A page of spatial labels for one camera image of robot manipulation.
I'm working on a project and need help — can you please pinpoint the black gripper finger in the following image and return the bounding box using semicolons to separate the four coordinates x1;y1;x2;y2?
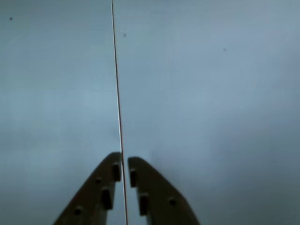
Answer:
53;151;122;225
127;156;202;225

